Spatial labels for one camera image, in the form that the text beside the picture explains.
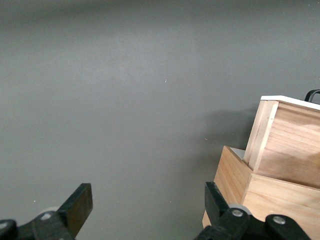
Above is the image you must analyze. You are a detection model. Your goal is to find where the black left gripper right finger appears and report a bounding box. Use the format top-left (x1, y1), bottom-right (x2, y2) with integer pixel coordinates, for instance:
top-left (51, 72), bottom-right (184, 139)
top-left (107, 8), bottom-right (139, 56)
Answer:
top-left (198, 181), bottom-right (312, 240)

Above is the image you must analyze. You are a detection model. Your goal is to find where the white-fronted wooden drawer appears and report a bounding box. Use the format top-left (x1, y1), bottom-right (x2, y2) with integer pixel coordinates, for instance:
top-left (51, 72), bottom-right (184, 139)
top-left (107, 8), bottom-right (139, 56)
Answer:
top-left (243, 95), bottom-right (320, 188)

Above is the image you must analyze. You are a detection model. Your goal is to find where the black drawer handle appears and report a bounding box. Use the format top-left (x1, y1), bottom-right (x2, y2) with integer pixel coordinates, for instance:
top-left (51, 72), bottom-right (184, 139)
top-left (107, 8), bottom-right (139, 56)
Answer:
top-left (304, 89), bottom-right (320, 103)

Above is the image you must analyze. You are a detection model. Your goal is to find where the wooden drawer cabinet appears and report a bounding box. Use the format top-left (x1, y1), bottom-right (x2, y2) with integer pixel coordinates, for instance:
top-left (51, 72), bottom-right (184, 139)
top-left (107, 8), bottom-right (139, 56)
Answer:
top-left (201, 145), bottom-right (320, 240)

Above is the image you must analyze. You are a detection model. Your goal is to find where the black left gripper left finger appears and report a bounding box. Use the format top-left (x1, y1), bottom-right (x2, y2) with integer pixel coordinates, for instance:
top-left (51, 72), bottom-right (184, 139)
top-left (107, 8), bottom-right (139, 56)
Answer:
top-left (0, 183), bottom-right (94, 240)

